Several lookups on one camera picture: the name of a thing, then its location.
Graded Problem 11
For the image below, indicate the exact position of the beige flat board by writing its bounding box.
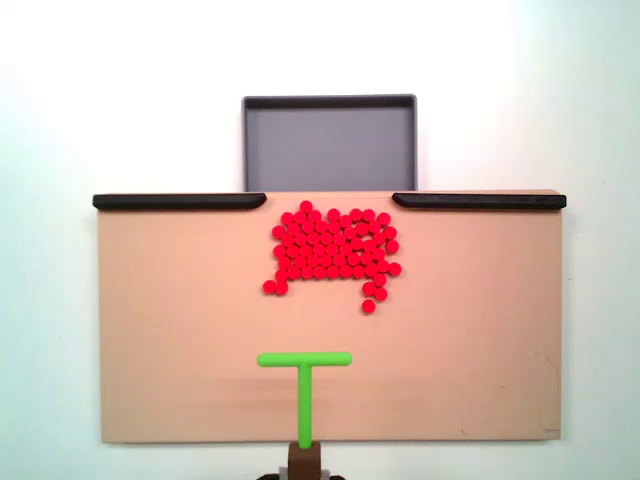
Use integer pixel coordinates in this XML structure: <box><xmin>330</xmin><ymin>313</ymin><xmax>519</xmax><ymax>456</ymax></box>
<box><xmin>94</xmin><ymin>188</ymin><xmax>566</xmax><ymax>445</ymax></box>

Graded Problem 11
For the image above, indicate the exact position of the pile of red granules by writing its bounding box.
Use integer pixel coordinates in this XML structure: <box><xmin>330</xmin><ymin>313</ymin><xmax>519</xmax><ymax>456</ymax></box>
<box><xmin>271</xmin><ymin>199</ymin><xmax>403</xmax><ymax>282</ymax></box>

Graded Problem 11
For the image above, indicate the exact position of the black foam barrier strip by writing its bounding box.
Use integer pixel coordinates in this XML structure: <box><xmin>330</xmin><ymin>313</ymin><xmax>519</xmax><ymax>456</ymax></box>
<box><xmin>391</xmin><ymin>191</ymin><xmax>568</xmax><ymax>210</ymax></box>
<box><xmin>92</xmin><ymin>192</ymin><xmax>268</xmax><ymax>211</ymax></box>

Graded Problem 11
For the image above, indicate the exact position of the green T-shaped pusher tool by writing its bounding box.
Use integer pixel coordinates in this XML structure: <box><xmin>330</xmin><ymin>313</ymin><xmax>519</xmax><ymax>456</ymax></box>
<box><xmin>256</xmin><ymin>351</ymin><xmax>353</xmax><ymax>480</ymax></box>

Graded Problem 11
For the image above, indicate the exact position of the grey rectangular tray container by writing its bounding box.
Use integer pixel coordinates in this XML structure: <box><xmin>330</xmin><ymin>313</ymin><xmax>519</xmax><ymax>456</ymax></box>
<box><xmin>241</xmin><ymin>92</ymin><xmax>419</xmax><ymax>193</ymax></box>

